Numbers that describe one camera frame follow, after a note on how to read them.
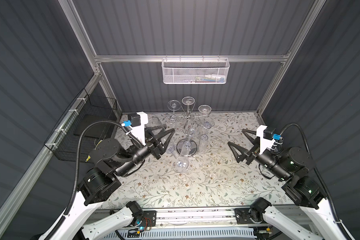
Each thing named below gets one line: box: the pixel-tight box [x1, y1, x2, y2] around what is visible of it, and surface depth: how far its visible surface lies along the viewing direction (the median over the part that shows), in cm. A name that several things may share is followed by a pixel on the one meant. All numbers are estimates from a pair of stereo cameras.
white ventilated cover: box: [103, 229, 257, 240], surface depth 72 cm
